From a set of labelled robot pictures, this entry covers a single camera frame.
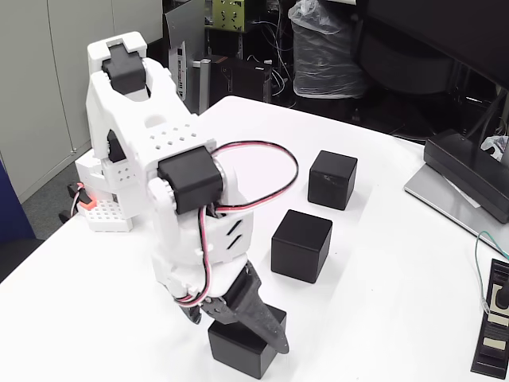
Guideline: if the grey metal post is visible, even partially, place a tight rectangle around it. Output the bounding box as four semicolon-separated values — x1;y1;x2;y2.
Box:
198;58;212;115

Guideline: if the silver monitor stand base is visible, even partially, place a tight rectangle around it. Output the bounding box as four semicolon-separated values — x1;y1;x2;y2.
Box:
403;162;509;255

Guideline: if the orange cable connector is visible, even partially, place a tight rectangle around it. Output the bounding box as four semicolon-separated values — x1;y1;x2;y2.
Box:
66;181;97;212

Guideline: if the yellow-green panel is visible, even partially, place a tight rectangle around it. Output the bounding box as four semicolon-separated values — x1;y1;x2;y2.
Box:
212;0;247;32

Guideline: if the grey computer tower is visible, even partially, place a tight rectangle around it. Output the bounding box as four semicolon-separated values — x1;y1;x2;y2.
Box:
162;0;208;116

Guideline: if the black office chair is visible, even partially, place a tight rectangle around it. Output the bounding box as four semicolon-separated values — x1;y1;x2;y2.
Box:
353;19;458;99

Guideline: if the black cube with scratch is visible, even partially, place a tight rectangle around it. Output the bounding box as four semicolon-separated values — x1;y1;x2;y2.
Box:
307;150;359;211

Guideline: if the red white black servo cable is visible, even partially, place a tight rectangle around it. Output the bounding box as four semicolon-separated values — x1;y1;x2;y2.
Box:
173;139;300;307

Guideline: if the black computer case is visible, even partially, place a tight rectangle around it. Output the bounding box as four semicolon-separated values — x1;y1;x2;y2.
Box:
208;55;274;103

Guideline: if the white crumpled bag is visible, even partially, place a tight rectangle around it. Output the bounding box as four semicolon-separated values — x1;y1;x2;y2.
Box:
480;134;509;162

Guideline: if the black box on stand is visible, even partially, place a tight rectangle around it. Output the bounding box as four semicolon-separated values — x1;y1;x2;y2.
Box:
423;129;509;224

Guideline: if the green cable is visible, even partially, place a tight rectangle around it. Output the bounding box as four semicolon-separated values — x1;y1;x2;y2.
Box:
474;230;509;314

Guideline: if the bin with clear plastic bag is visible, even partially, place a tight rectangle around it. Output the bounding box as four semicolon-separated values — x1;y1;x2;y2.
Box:
288;0;367;99

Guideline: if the grey metal cabinet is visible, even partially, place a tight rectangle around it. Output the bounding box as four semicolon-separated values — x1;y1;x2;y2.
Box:
0;0;164;204

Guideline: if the blue partition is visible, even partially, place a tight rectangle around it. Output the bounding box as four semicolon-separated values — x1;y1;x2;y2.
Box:
0;158;37;243

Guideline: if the black slotted holder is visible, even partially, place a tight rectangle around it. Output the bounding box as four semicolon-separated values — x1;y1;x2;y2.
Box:
470;258;509;379

